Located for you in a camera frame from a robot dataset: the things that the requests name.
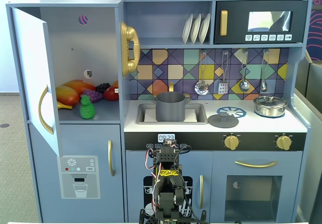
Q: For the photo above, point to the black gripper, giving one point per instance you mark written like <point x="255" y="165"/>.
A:
<point x="169" y="142"/>

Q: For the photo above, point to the green toy pineapple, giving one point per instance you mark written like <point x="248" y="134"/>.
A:
<point x="87" y="110"/>

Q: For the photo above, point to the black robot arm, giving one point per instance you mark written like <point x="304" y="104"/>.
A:
<point x="166" y="198"/>

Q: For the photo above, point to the white cabinet door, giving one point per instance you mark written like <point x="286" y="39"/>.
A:
<point x="30" y="70"/>

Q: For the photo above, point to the dishwasher door with print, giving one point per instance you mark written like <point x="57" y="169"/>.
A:
<point x="135" y="166"/>

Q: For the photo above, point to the gray plastic pot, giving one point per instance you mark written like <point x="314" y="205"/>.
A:
<point x="170" y="108"/>

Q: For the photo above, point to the gray toy sink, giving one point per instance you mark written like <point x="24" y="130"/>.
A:
<point x="202" y="113"/>

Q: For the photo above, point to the oven door with window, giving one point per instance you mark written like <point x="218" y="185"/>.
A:
<point x="219" y="196"/>

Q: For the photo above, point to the gold stove knob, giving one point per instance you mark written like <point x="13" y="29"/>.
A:
<point x="283" y="142"/>
<point x="231" y="142"/>

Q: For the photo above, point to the gray pot lid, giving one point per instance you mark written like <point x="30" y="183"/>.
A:
<point x="224" y="122"/>

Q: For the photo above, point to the gold toy faucet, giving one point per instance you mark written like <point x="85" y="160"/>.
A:
<point x="171" y="86"/>

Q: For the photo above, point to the steel slotted skimmer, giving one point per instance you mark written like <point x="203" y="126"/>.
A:
<point x="201" y="88"/>

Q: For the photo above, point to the red toy apple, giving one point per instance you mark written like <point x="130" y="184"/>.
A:
<point x="110" y="94"/>

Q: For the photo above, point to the steel slotted spatula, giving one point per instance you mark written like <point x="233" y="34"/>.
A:
<point x="223" y="88"/>

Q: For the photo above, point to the orange toy fruit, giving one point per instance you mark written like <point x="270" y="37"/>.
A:
<point x="115" y="84"/>

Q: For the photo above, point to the dark toy grapes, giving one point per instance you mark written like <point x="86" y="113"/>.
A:
<point x="102" y="87"/>

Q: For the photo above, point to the purple toy grapes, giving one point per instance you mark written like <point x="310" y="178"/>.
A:
<point x="93" y="96"/>

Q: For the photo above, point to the steel ladle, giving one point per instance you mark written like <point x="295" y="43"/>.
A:
<point x="244" y="85"/>

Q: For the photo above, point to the large orange-red toy mango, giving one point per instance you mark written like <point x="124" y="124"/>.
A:
<point x="80" y="85"/>

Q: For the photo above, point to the yellow toy banana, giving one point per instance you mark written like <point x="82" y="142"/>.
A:
<point x="64" y="106"/>

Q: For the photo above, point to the shiny steel pot lid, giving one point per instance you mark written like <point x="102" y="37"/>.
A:
<point x="268" y="100"/>

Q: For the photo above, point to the fridge door with dispenser print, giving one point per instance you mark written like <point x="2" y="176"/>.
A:
<point x="50" y="178"/>

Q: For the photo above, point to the small yellow-red toy mango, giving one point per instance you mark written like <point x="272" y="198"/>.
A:
<point x="66" y="95"/>

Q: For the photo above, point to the small steel spoon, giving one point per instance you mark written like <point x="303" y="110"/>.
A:
<point x="263" y="85"/>

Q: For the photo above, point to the gold toy telephone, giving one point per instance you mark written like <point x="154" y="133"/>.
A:
<point x="130" y="36"/>

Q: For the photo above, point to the white toy plate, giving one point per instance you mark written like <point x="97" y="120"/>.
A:
<point x="195" y="30"/>
<point x="204" y="29"/>
<point x="187" y="30"/>

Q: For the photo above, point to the blue-gray toy play kitchen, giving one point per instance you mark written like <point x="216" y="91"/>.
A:
<point x="166" y="20"/>

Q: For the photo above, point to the gray partition panel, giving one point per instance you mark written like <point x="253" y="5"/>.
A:
<point x="312" y="133"/>

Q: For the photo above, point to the black toy microwave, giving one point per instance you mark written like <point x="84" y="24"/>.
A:
<point x="236" y="20"/>

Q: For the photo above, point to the dark round floor disc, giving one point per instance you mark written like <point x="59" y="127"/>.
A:
<point x="4" y="125"/>

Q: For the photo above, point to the small gripper camera board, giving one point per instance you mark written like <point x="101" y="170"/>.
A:
<point x="169" y="142"/>

